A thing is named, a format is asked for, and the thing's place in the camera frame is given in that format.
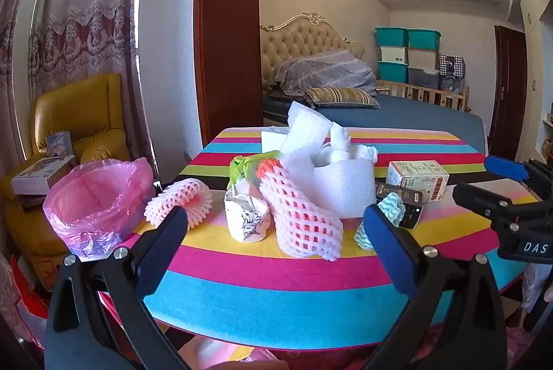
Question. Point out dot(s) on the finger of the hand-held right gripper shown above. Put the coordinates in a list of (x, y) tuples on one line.
[(505, 167), (484, 199)]

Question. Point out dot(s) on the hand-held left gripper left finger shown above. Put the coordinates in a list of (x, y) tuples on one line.
[(162, 257)]

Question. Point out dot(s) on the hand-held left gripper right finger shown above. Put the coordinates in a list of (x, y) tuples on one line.
[(391, 257)]

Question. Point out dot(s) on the teal zigzag foam wrap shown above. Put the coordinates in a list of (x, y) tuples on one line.
[(391, 210)]

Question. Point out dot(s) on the small black box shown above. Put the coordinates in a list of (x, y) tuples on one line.
[(408, 201)]

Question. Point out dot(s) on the white carton with red label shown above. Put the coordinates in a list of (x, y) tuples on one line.
[(414, 180)]

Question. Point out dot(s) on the white foam block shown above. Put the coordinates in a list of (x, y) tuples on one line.
[(341, 188)]

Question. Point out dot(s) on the bin with pink plastic bag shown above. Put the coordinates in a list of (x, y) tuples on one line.
[(99, 197)]

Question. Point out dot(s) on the white printed paper cup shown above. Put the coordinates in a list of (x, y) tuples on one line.
[(246, 223)]

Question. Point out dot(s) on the orange object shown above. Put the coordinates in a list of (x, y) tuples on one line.
[(298, 218)]

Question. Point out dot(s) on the white paper towel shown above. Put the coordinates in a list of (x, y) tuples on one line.
[(365, 153), (343, 136)]

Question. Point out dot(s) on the green plastic wrapper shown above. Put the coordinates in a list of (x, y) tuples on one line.
[(240, 169)]

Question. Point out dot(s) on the white foam sheet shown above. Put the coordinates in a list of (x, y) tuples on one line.
[(302, 123)]

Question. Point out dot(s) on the white cardboard box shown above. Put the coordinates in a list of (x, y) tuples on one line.
[(274, 138)]

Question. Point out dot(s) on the dark wooden door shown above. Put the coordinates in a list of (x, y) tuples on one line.
[(510, 93)]

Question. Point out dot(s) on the bed with blue sheet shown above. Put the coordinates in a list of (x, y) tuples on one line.
[(423, 119)]

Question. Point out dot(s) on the striped colourful tablecloth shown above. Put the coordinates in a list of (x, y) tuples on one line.
[(259, 292)]

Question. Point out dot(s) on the dark plaid bag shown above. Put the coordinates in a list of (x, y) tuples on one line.
[(451, 71)]

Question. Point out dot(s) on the pink quilted clothing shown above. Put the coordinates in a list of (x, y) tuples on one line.
[(233, 357)]

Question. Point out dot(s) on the white wardrobe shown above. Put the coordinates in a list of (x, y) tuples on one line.
[(538, 28)]

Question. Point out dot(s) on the red shopping bag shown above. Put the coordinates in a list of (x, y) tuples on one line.
[(28, 305)]

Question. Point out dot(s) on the stack of storage boxes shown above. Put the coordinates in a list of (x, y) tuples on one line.
[(408, 58)]

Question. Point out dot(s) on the flat white printed box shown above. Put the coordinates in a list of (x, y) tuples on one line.
[(39, 175)]

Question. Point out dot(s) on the small blue box on armchair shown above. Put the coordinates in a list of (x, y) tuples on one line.
[(58, 144)]

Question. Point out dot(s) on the yellow leather armchair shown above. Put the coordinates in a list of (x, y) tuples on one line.
[(86, 110)]

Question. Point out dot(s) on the striped pillow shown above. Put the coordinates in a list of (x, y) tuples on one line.
[(341, 97)]

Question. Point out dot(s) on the beige tufted headboard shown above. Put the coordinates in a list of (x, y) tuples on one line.
[(302, 37)]

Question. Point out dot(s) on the pink lace curtain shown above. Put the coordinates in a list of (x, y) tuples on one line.
[(90, 28), (11, 63)]

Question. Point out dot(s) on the wooden bed rail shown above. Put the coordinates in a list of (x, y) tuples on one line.
[(427, 93)]

